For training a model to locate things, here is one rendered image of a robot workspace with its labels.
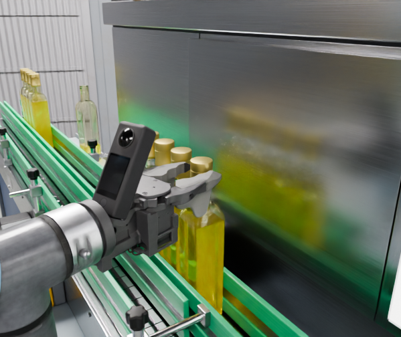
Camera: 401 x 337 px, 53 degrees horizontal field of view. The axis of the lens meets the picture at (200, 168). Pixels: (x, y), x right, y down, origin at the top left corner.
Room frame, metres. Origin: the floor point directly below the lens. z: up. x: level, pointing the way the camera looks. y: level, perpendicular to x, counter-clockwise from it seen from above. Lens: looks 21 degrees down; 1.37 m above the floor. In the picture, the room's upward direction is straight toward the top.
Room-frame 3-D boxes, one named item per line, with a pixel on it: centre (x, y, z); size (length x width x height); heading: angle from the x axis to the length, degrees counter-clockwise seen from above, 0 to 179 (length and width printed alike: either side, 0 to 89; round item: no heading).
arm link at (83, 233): (0.40, 0.14, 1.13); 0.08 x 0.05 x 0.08; 49
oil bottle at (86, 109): (1.35, 0.39, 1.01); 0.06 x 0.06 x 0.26; 41
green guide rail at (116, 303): (1.18, 0.56, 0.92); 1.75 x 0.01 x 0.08; 33
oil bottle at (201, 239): (0.57, 0.00, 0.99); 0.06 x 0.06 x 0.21; 34
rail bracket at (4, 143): (1.29, 0.68, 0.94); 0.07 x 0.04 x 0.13; 123
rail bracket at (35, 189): (0.91, 0.43, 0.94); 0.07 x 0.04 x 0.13; 123
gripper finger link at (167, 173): (0.56, 0.05, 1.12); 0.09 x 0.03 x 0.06; 152
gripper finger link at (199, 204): (0.52, 0.00, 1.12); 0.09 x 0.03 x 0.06; 126
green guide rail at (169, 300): (1.23, 0.50, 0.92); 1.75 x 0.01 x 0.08; 33
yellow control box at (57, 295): (0.75, 0.35, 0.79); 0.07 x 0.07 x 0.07; 33
